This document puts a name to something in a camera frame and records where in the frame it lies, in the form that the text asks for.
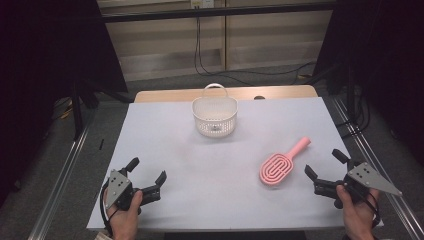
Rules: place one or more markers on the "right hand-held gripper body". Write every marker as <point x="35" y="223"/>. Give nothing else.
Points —
<point x="366" y="178"/>

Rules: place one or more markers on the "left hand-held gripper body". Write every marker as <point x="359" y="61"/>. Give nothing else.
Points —
<point x="116" y="186"/>

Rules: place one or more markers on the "pink hairbrush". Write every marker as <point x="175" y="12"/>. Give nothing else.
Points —
<point x="276" y="168"/>

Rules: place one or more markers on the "white plastic basket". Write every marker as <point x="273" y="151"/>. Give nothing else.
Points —
<point x="215" y="115"/>

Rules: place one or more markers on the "person's left hand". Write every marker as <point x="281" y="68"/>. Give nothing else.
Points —
<point x="125" y="221"/>

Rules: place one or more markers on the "person's right hand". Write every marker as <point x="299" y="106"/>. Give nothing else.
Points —
<point x="358" y="218"/>

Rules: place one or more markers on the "small black floor piece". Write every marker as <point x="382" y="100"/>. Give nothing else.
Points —
<point x="101" y="144"/>

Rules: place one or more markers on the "white table cover sheet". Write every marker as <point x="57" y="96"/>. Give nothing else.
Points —
<point x="206" y="186"/>

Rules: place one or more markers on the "wooden table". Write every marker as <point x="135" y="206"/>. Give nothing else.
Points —
<point x="166" y="96"/>

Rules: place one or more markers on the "black metal stand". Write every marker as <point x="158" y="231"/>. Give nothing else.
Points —
<point x="77" y="110"/>

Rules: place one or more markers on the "black curtain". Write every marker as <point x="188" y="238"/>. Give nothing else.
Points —
<point x="383" y="50"/>
<point x="50" y="60"/>

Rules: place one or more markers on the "black horizontal bar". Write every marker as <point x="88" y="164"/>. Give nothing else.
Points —
<point x="216" y="12"/>

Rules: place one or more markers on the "metal floor rail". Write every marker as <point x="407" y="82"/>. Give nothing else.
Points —
<point x="56" y="186"/>
<point x="383" y="166"/>

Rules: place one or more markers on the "white wall outlet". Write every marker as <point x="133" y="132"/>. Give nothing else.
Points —
<point x="202" y="3"/>

